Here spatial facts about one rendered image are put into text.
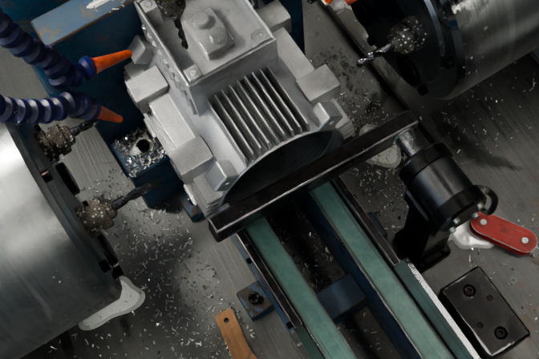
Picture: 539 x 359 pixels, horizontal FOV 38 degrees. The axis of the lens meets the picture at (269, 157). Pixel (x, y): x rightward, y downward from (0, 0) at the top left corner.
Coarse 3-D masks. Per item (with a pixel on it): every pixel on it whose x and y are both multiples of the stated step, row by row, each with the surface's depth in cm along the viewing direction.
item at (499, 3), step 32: (384, 0) 91; (416, 0) 83; (448, 0) 79; (480, 0) 80; (512, 0) 81; (384, 32) 96; (416, 32) 85; (448, 32) 81; (480, 32) 81; (512, 32) 83; (416, 64) 92; (448, 64) 83; (480, 64) 84; (448, 96) 90
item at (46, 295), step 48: (0, 144) 73; (48, 144) 83; (0, 192) 72; (48, 192) 72; (0, 240) 71; (48, 240) 72; (96, 240) 84; (0, 288) 72; (48, 288) 74; (96, 288) 77; (0, 336) 74; (48, 336) 79
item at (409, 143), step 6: (408, 138) 86; (414, 138) 86; (402, 144) 86; (408, 144) 85; (414, 144) 85; (420, 144) 86; (402, 150) 86; (408, 150) 85; (414, 150) 85; (408, 156) 86
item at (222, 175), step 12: (144, 36) 86; (132, 48) 86; (144, 48) 85; (132, 60) 86; (144, 60) 86; (324, 108) 80; (336, 108) 82; (324, 120) 80; (336, 120) 81; (216, 168) 79; (228, 168) 79; (216, 180) 79; (228, 180) 79
